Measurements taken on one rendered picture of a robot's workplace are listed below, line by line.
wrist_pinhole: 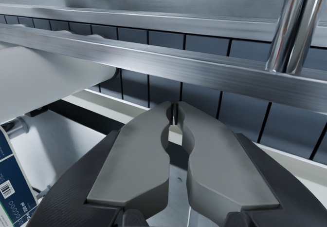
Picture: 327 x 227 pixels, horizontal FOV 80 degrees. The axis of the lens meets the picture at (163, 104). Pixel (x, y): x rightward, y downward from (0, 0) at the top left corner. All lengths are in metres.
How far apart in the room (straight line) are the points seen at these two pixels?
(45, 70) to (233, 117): 0.16
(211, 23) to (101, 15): 0.12
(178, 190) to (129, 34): 0.20
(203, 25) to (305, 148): 0.12
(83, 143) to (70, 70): 0.20
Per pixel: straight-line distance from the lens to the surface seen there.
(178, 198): 0.29
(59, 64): 0.18
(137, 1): 0.26
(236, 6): 0.21
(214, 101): 0.18
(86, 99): 0.24
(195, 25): 0.18
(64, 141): 0.42
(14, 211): 0.62
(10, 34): 0.20
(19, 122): 0.53
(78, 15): 0.26
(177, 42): 0.18
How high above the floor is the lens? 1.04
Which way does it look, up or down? 50 degrees down
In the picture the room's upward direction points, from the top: 127 degrees counter-clockwise
